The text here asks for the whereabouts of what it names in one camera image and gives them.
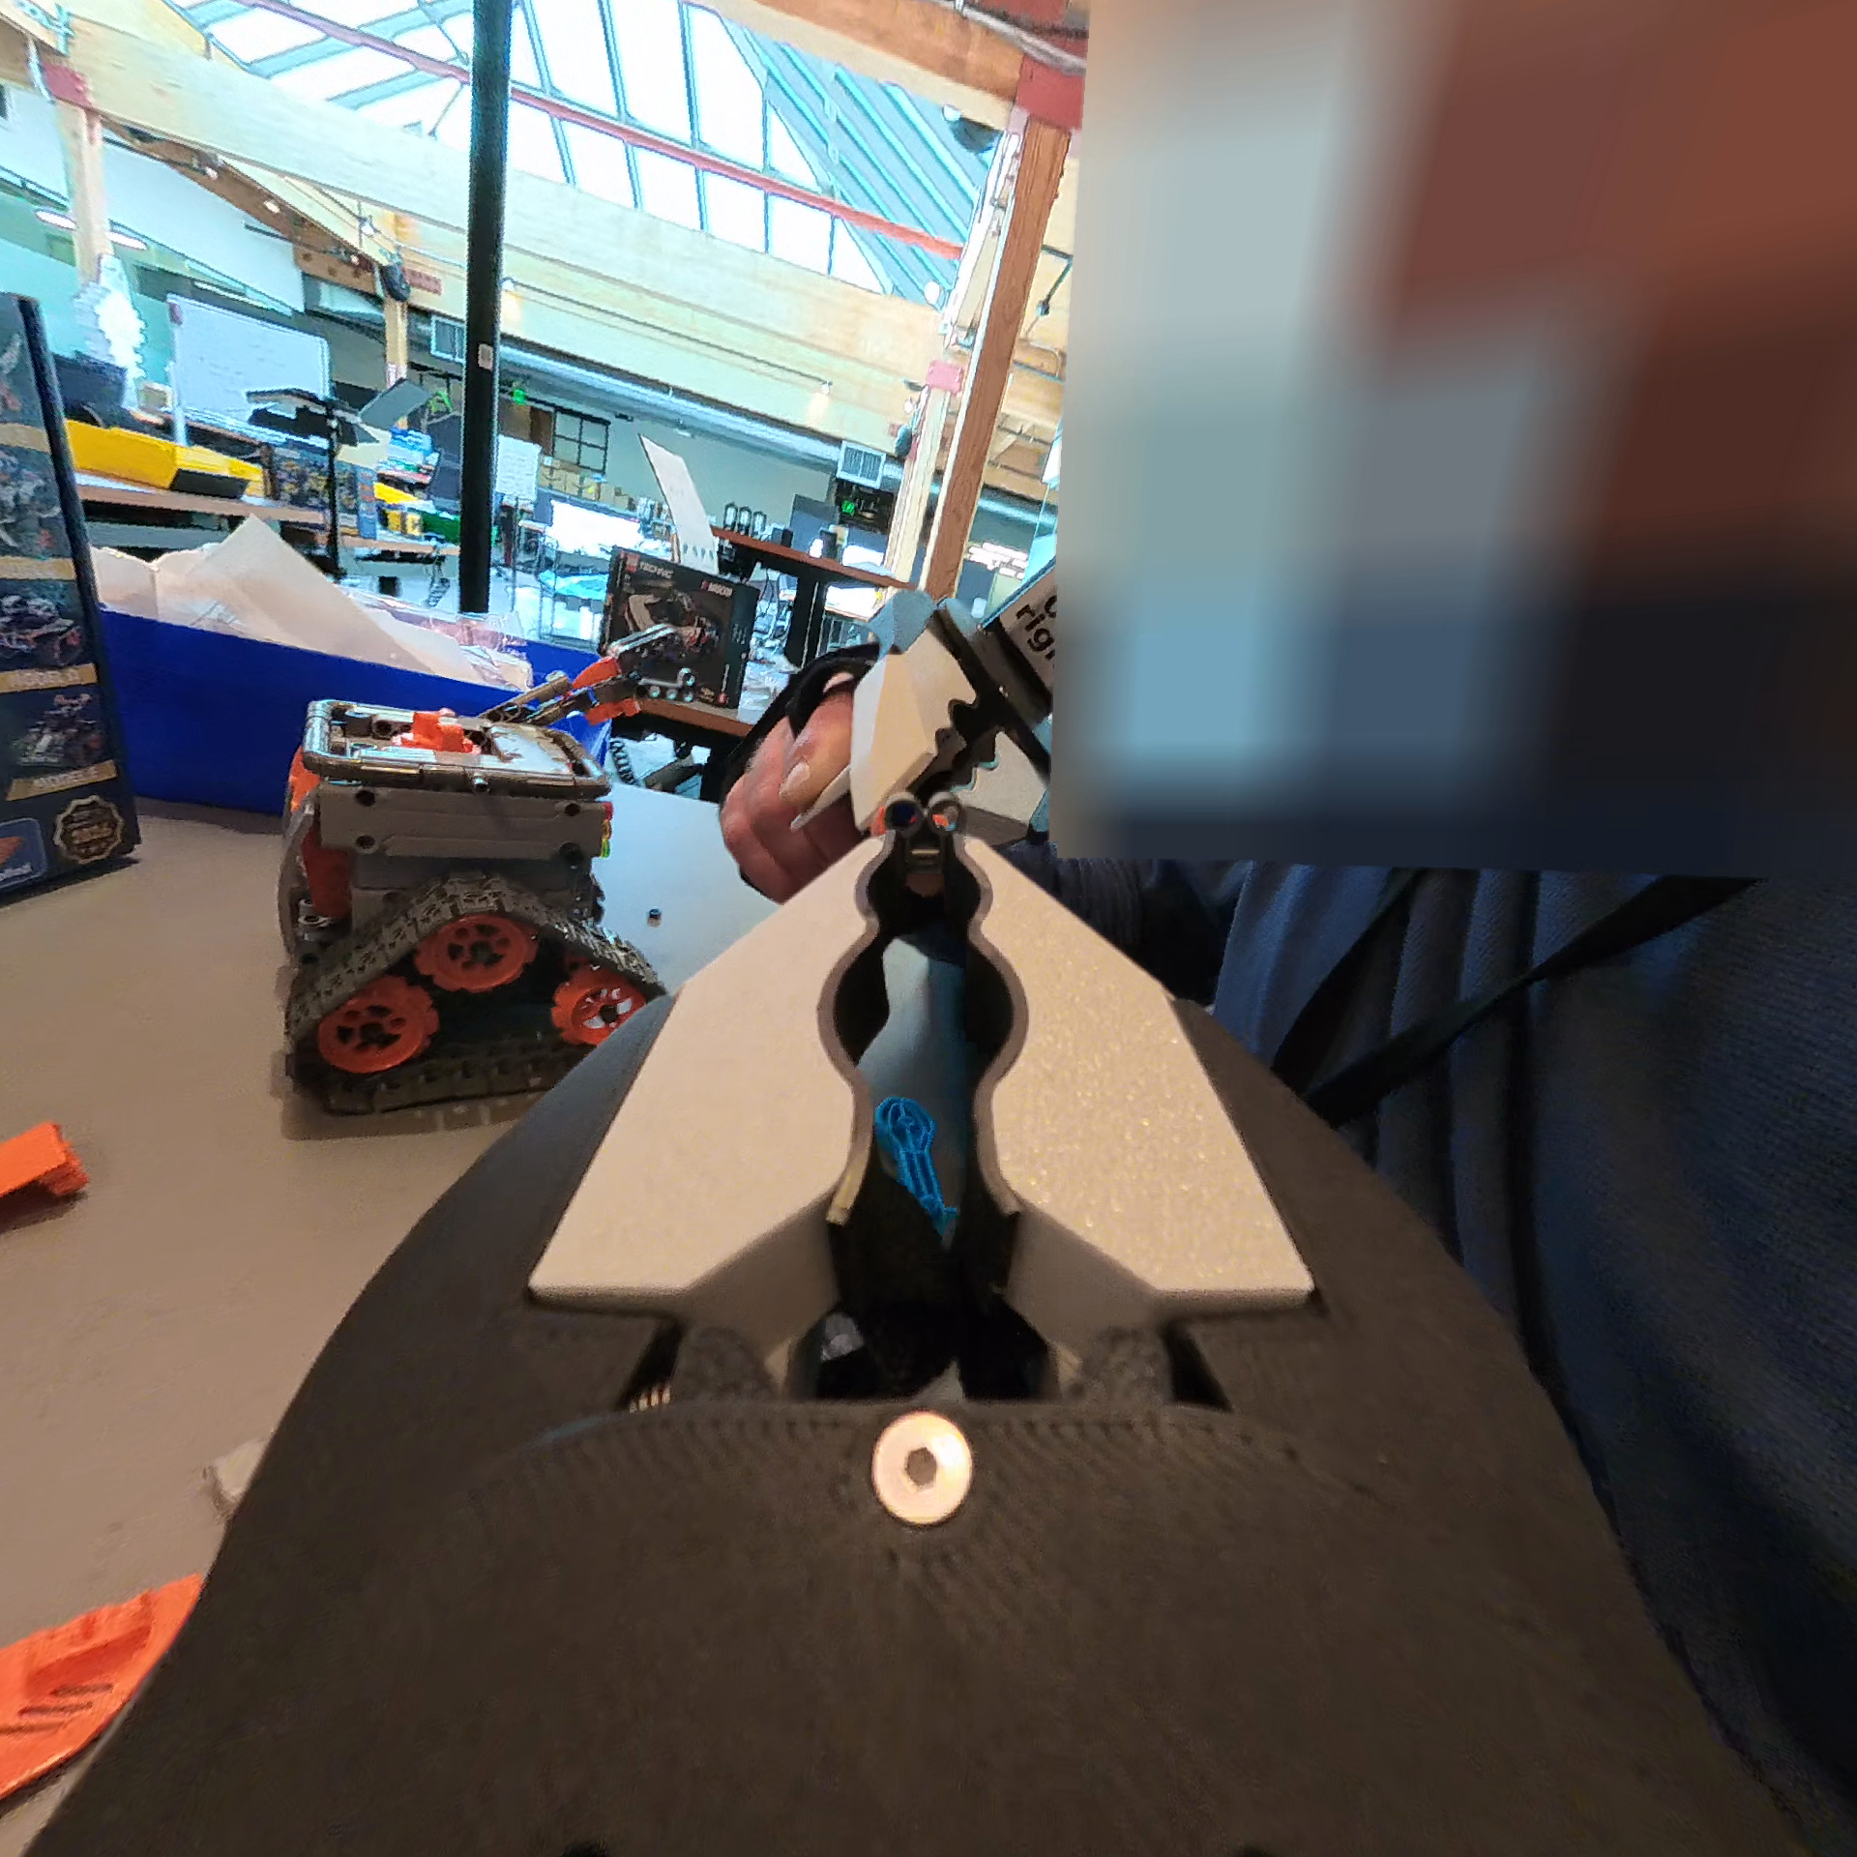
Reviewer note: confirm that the small dark grey connector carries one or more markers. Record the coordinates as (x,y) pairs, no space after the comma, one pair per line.
(929,834)

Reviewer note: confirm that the person's right forearm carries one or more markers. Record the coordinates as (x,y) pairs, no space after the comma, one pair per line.
(1133,915)

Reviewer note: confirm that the person's right hand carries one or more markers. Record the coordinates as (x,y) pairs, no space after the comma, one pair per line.
(785,812)

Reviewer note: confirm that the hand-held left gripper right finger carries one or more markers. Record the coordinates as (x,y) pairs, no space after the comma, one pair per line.
(1149,1149)

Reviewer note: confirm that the blue storage bin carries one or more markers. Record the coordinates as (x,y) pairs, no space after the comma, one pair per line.
(218,712)

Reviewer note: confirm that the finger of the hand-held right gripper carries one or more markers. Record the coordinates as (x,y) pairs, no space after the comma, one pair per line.
(890,726)
(1010,791)

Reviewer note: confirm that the yellow storage bin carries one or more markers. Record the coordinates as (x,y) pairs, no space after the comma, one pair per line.
(160,461)

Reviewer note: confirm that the orange wedge panel brick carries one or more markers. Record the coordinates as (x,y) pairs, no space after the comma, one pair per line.
(35,1161)

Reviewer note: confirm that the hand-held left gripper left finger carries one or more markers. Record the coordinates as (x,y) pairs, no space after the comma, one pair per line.
(697,1149)

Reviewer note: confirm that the blue robot kit box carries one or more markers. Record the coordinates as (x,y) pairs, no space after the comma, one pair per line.
(58,611)

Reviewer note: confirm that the black support pole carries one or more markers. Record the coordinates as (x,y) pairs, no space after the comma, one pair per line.
(489,291)

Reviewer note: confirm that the orange curved panel brick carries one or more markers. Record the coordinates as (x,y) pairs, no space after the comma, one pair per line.
(81,1686)

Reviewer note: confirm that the black toy kit box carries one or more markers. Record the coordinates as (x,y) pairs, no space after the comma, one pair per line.
(683,622)

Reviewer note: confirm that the partly built toy robot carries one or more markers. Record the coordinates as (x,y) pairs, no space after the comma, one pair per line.
(436,869)

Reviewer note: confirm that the light blue brick separator tool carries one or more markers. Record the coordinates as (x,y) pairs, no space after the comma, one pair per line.
(914,1149)

